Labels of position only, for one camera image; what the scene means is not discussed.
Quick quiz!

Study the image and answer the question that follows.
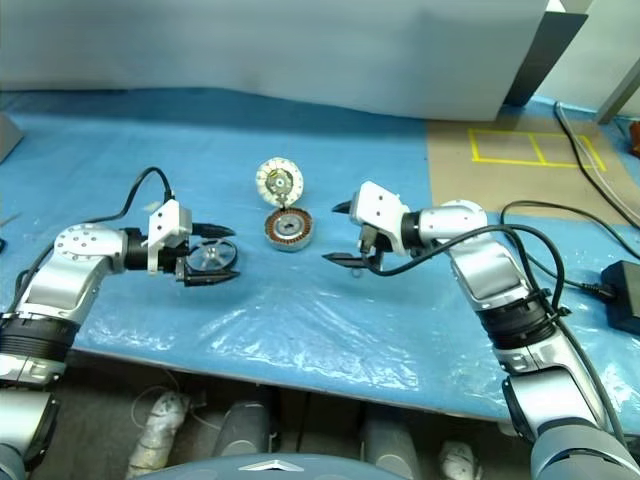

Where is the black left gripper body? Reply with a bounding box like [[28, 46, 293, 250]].
[[157, 222, 202, 288]]

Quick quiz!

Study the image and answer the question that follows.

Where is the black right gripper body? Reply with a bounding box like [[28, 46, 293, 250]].
[[356, 224, 390, 269]]

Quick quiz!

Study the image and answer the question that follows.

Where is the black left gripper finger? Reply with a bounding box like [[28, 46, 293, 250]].
[[193, 222, 238, 239], [183, 270, 242, 288]]

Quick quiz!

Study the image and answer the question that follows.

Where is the round metal bowl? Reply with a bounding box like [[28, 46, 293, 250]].
[[187, 238, 239, 276]]

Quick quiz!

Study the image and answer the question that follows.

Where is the motor stator with copper windings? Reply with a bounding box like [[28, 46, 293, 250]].
[[263, 206, 316, 252]]

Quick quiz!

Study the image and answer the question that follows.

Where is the white round motor rotor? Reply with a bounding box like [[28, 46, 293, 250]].
[[255, 156, 305, 207]]

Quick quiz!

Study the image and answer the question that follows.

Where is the blue plastic table sheet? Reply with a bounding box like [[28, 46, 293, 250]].
[[0, 87, 640, 424]]

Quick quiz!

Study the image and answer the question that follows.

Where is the brown cardboard sheet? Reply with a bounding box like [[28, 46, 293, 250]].
[[426, 103, 640, 227]]

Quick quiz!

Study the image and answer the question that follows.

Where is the grey rounded robot leg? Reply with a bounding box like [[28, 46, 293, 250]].
[[361, 418, 422, 477], [218, 401, 275, 460]]

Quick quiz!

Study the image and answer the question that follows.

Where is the white wrapped robot foot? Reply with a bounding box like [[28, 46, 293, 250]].
[[126, 391, 192, 479], [438, 441, 482, 480]]

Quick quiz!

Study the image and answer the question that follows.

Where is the white foam board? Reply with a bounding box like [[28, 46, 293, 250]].
[[0, 0, 549, 123]]

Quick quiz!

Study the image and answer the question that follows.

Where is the blue-grey robot torso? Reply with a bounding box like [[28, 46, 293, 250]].
[[172, 452, 389, 480]]

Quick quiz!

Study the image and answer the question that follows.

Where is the grey metal box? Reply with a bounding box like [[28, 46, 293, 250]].
[[0, 111, 24, 164]]

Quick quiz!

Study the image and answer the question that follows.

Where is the dark grey panel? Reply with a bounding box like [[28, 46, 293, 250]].
[[508, 11, 590, 107]]

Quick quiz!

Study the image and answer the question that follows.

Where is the black power adapter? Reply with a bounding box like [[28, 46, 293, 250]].
[[599, 259, 640, 335]]

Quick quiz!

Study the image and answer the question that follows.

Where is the reddish brown object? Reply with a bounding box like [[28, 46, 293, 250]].
[[624, 119, 640, 159]]

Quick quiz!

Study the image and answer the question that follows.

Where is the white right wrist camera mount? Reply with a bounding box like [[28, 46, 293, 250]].
[[349, 180, 409, 253]]

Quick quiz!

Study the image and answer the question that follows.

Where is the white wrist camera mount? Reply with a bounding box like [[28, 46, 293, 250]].
[[146, 199, 194, 276], [349, 180, 409, 253]]

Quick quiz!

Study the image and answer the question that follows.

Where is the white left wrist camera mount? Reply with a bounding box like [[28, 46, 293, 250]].
[[146, 199, 194, 276]]

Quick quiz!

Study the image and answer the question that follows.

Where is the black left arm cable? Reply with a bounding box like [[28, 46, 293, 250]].
[[82, 167, 176, 225]]

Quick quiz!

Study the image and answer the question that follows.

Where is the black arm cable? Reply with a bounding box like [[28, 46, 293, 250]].
[[82, 167, 176, 225], [370, 223, 629, 441]]

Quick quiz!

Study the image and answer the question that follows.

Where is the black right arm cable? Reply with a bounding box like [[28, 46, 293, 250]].
[[370, 223, 629, 441]]

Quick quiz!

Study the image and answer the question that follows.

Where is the black power cable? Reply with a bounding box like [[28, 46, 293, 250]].
[[500, 200, 640, 302]]

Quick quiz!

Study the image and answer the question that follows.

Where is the long black cable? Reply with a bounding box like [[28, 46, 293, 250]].
[[554, 101, 640, 227]]

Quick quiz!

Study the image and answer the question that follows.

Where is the thin grey cable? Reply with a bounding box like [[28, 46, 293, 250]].
[[556, 105, 640, 221]]

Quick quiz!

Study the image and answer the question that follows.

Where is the grey metal post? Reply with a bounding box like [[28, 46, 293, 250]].
[[596, 47, 640, 125]]

